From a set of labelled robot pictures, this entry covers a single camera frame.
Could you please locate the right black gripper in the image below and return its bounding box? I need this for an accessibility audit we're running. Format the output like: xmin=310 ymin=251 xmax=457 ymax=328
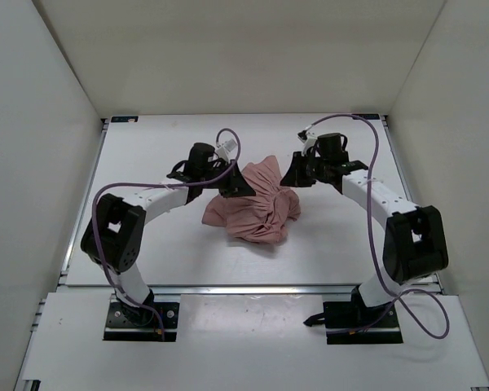
xmin=279 ymin=152 xmax=328 ymax=189

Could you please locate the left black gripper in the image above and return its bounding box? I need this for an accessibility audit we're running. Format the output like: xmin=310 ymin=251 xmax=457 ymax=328
xmin=203 ymin=158 xmax=257 ymax=197

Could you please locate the pink pleated skirt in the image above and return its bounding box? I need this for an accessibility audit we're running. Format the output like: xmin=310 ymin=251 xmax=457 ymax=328
xmin=201 ymin=156 xmax=301 ymax=244

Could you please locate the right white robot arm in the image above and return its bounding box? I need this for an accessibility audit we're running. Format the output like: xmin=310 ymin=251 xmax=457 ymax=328
xmin=280 ymin=130 xmax=448 ymax=327

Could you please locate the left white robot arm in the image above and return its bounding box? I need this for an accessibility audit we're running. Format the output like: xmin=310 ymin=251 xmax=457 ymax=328
xmin=80 ymin=139 xmax=255 ymax=326

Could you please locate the right blue table label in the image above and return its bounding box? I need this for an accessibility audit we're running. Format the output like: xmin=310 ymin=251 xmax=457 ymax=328
xmin=355 ymin=113 xmax=381 ymax=121

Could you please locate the blue table label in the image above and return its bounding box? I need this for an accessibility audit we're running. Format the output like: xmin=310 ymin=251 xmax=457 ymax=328
xmin=355 ymin=113 xmax=381 ymax=121
xmin=110 ymin=116 xmax=139 ymax=123

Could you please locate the left blue table label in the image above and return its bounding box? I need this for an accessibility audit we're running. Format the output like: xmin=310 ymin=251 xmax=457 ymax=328
xmin=110 ymin=116 xmax=139 ymax=123

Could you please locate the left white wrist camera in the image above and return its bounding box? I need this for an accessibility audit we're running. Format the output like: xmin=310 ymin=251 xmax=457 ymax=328
xmin=215 ymin=139 xmax=237 ymax=160

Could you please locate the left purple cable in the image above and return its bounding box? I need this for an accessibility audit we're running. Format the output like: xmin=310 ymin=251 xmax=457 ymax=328
xmin=92 ymin=128 xmax=240 ymax=327

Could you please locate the purple cable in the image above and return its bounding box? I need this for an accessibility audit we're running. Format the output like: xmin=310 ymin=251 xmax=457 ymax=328
xmin=92 ymin=128 xmax=240 ymax=327
xmin=301 ymin=113 xmax=452 ymax=339

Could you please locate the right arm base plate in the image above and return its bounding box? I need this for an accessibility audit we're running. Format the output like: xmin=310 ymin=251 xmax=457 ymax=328
xmin=303 ymin=301 xmax=403 ymax=345

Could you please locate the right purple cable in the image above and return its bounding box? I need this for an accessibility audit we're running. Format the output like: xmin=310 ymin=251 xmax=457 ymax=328
xmin=301 ymin=113 xmax=452 ymax=339

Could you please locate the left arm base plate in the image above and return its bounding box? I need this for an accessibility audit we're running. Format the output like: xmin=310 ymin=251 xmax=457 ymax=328
xmin=103 ymin=297 xmax=180 ymax=342

